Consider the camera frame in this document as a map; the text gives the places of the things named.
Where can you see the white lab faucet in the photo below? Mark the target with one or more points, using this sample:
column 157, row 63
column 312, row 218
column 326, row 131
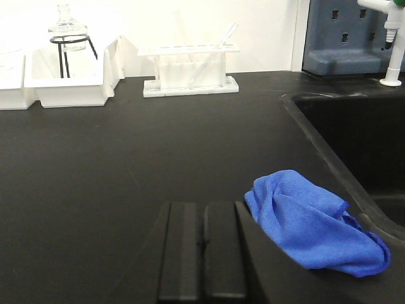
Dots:
column 394, row 25

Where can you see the white test tube rack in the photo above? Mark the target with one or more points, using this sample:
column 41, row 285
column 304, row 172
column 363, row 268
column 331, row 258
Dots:
column 174, row 66

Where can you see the blue microfiber cloth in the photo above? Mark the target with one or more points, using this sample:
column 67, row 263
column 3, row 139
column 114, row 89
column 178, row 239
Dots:
column 313, row 227

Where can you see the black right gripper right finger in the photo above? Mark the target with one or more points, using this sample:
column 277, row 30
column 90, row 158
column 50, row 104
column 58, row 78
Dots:
column 224, row 276

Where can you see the black wire tripod stand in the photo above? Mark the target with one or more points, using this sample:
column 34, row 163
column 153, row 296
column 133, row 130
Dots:
column 70, row 43

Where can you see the white plastic bin with stand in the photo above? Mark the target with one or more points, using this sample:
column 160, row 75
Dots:
column 88, row 79

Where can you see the clear glass flask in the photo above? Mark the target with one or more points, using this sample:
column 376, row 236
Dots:
column 66, row 24

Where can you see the grey pegboard drying rack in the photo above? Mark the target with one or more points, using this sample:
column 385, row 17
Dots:
column 345, row 38

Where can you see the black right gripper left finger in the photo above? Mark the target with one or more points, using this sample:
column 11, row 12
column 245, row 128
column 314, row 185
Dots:
column 180, row 278

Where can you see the white plastic bin middle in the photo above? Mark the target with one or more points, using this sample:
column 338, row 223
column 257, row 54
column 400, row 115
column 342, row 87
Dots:
column 14, row 94

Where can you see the black lab sink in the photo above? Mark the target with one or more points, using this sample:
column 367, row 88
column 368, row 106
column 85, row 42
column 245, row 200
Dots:
column 361, row 138

